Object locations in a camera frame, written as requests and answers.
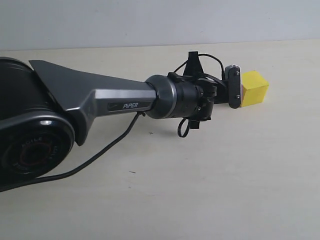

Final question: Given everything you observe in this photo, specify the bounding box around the black camera cable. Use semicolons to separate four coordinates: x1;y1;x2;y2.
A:
0;53;225;193

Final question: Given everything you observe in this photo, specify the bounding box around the yellow cube block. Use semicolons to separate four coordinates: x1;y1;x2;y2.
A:
241;70;269;107

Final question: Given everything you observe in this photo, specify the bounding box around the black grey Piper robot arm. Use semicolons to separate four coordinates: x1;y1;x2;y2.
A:
0;52;229;192

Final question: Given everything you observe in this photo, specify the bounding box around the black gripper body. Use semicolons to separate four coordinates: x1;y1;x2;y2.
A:
182;51;227;130

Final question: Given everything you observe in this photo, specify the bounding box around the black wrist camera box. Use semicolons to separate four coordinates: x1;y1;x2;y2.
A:
225;64;242;109

